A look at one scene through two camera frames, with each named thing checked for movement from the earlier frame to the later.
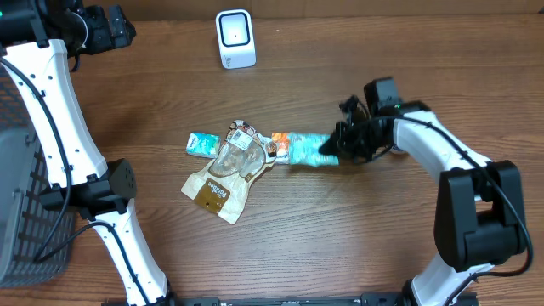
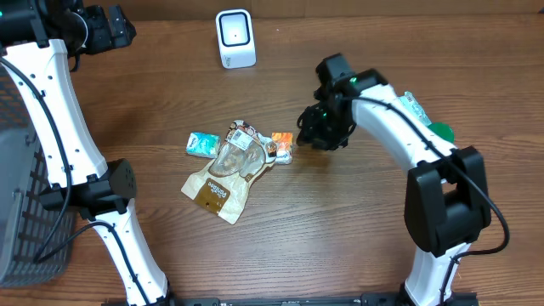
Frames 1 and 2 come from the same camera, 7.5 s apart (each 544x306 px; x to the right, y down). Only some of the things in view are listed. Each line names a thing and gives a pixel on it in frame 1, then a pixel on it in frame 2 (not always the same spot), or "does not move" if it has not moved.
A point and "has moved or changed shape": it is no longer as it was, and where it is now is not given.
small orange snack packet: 281,139 does not move
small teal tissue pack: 204,144 does not move
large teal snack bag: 303,149 has moved or changed shape
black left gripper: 108,39 does not move
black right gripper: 340,138 to 311,136
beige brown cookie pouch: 244,154 does not move
